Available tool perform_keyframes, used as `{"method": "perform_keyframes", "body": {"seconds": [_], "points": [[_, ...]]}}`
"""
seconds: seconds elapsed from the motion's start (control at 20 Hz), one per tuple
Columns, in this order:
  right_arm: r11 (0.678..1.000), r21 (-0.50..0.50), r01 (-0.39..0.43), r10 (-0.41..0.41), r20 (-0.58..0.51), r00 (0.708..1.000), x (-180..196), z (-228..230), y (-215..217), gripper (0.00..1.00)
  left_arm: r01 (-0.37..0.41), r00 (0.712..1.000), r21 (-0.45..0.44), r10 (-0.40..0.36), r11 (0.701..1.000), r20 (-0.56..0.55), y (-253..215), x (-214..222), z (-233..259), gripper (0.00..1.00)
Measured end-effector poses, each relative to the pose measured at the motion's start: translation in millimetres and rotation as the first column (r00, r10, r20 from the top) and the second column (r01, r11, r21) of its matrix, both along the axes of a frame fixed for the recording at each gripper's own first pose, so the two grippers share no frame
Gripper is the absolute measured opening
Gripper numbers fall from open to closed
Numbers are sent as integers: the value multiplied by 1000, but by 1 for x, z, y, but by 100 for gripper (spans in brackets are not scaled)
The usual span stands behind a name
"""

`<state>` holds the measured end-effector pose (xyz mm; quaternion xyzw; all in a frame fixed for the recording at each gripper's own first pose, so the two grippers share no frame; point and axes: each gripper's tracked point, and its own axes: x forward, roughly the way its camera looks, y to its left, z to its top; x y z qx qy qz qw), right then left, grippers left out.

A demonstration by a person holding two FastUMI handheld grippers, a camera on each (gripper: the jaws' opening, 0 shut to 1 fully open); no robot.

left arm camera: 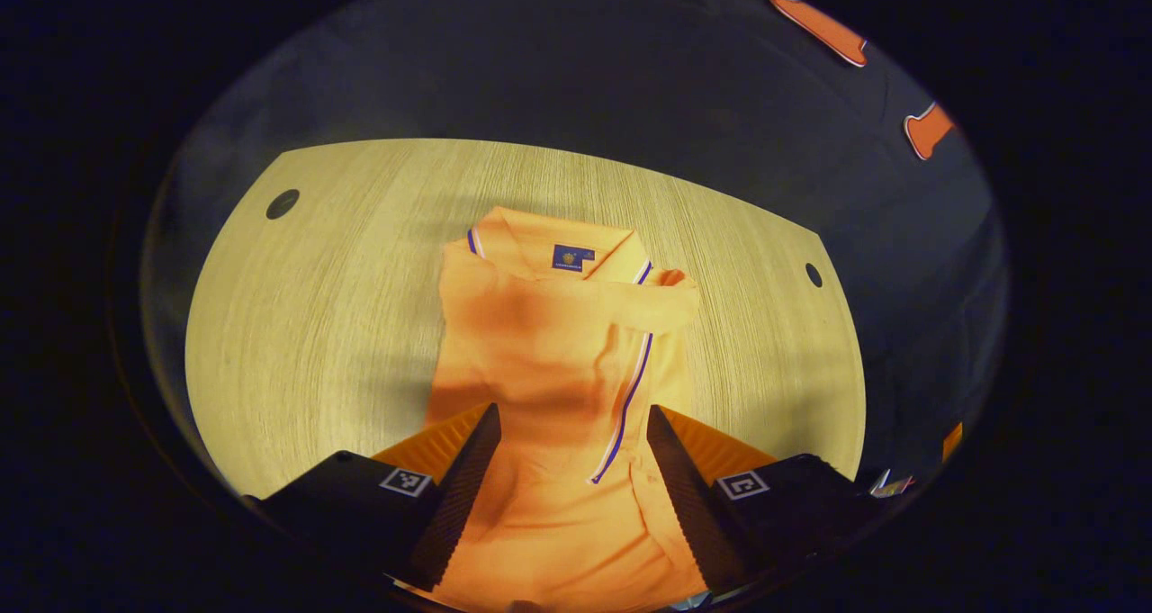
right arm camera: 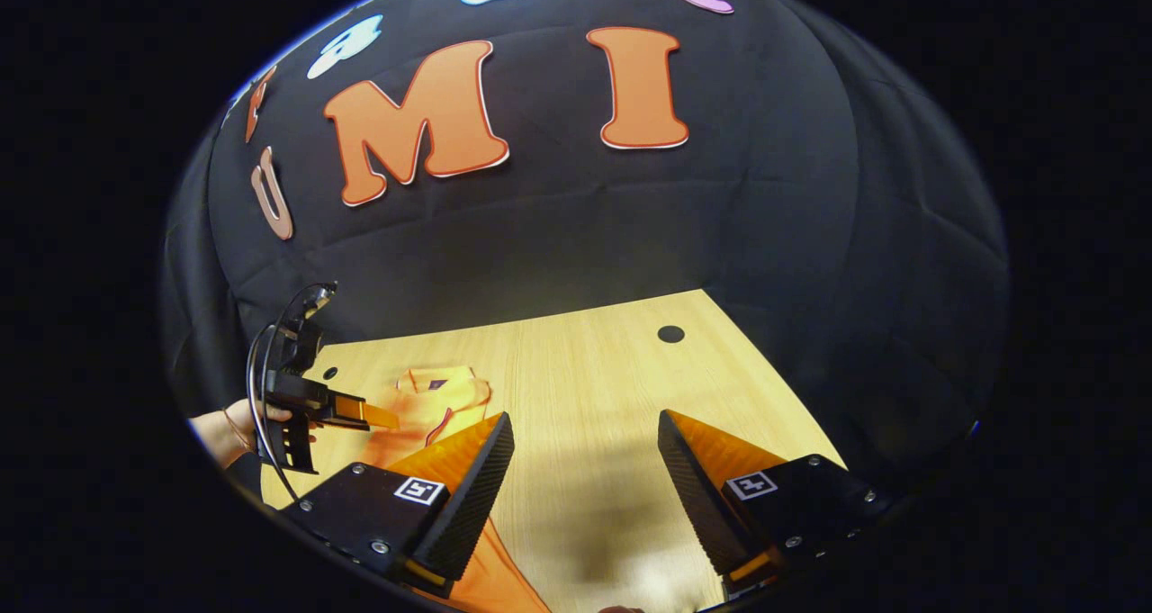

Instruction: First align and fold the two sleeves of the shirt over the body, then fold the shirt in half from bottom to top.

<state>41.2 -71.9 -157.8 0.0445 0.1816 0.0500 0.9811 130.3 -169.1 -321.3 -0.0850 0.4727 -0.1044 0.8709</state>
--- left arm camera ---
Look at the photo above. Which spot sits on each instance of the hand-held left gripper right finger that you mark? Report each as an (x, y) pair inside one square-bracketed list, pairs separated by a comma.
[(688, 496)]

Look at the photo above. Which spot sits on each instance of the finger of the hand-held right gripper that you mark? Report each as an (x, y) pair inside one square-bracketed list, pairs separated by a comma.
[(952, 442)]

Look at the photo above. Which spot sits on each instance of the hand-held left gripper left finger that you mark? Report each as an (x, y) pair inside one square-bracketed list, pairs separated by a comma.
[(463, 487)]

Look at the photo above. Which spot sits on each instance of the orange T-shirt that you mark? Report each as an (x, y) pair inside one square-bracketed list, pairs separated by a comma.
[(558, 352)]

